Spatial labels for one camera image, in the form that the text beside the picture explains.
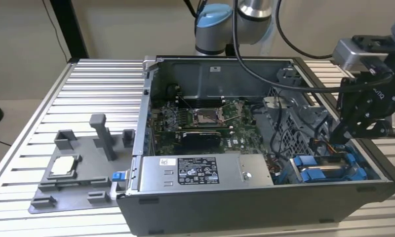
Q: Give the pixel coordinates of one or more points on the black vertical post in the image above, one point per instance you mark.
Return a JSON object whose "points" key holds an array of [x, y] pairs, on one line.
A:
{"points": [[71, 29]]}

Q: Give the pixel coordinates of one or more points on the blue case latch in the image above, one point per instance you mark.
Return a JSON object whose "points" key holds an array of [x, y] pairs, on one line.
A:
{"points": [[117, 177]]}

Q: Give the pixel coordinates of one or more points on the hard disk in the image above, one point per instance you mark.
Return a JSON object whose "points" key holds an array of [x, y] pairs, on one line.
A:
{"points": [[326, 161]]}

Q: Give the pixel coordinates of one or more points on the grey metal disk bay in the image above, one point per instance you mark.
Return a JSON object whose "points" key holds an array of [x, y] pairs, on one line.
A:
{"points": [[290, 133]]}

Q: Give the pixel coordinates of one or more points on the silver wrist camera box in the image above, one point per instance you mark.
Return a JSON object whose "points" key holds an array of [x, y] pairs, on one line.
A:
{"points": [[348, 54]]}

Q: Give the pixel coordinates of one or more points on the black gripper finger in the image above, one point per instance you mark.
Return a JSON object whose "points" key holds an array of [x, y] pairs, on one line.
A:
{"points": [[343, 134], [374, 129]]}

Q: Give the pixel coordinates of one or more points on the black graphics card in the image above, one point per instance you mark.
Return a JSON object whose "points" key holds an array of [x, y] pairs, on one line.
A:
{"points": [[200, 142]]}

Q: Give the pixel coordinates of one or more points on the thin metal locking lever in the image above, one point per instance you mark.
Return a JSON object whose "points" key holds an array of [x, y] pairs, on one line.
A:
{"points": [[184, 101]]}

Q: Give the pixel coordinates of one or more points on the CPU socket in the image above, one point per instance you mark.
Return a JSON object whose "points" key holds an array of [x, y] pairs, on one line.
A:
{"points": [[206, 116]]}

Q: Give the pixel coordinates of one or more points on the open black PC case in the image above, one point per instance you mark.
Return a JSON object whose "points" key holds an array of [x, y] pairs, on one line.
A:
{"points": [[236, 212]]}

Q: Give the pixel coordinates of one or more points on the silver power supply unit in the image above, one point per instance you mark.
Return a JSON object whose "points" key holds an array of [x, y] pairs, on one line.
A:
{"points": [[223, 172]]}

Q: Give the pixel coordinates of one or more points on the green motherboard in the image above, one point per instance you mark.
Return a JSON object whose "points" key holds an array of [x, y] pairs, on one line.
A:
{"points": [[243, 138]]}

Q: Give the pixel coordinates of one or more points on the blue plastic carrier bracket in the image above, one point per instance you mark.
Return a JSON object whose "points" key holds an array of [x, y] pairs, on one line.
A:
{"points": [[314, 176]]}

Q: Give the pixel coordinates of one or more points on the grey parts rack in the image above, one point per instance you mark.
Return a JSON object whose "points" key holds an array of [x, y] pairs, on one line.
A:
{"points": [[85, 195]]}

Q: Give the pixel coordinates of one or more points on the silver CPU chip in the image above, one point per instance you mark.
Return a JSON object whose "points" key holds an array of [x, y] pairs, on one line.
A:
{"points": [[64, 166]]}

